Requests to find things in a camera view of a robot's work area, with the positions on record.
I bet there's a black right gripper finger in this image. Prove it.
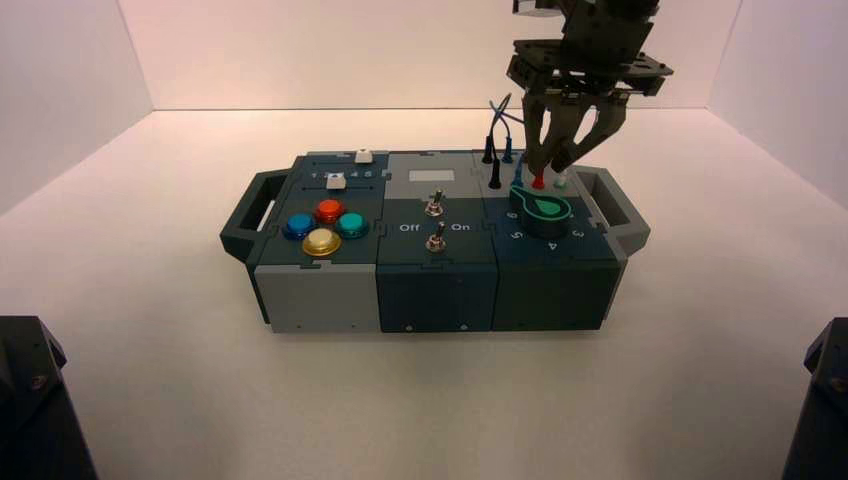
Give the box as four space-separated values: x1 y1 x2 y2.
521 93 555 178
549 97 629 171

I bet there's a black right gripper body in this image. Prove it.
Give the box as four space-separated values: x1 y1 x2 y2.
506 0 675 109

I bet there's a green rotary selector knob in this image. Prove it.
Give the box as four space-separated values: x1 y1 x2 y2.
508 186 574 240

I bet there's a dark teal grey control box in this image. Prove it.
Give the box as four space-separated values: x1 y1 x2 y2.
245 149 629 335

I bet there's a green round push button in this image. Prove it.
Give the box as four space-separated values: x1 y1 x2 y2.
335 211 370 240

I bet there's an orange round push button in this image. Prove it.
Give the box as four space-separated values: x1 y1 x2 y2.
313 199 346 225

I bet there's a yellow round push button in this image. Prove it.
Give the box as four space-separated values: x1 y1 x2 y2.
301 228 343 259

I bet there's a blue round push button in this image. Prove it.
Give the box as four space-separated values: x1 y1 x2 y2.
282 212 318 242

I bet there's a blue jumper wire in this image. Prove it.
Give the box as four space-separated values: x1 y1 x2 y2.
488 99 529 187

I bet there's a black jumper wire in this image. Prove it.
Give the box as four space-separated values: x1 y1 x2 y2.
482 92 515 191

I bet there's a grey box handle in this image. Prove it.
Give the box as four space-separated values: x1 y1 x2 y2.
573 165 652 258

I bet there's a dark teal box handle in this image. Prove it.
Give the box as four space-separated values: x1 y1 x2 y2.
219 168 293 263

